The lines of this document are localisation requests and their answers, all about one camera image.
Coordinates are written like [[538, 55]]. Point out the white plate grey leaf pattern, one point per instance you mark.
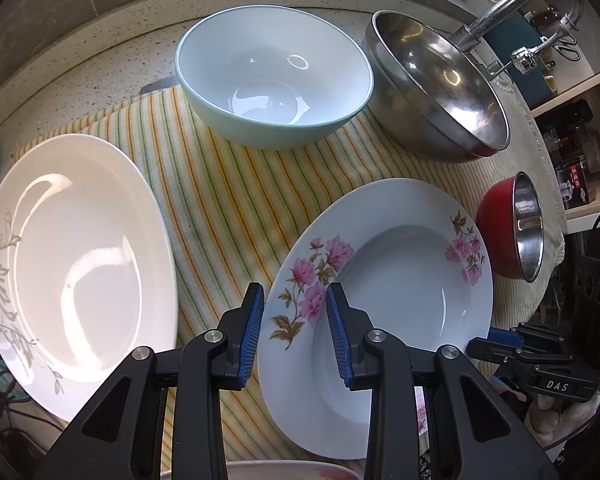
[[80, 260]]

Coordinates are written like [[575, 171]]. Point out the large stainless steel bowl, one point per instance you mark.
[[430, 75]]

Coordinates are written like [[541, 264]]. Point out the chrome faucet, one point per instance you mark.
[[500, 10]]

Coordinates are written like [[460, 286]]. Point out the light blue ceramic bowl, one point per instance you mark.
[[260, 60]]

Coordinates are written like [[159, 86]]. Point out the black red box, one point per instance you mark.
[[577, 185]]

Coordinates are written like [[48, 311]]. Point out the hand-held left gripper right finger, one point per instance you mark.
[[337, 330]]

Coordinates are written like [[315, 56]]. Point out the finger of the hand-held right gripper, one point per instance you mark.
[[525, 337], [495, 352]]

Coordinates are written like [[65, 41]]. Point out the yellow green striped cloth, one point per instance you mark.
[[230, 195]]

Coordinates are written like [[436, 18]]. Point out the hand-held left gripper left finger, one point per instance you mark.
[[252, 330]]

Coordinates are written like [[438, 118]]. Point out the person's right hand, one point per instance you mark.
[[555, 417]]

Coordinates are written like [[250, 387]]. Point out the small red steel bowl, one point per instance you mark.
[[495, 230]]

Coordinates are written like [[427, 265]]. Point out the white plate pink flowers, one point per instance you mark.
[[405, 270]]

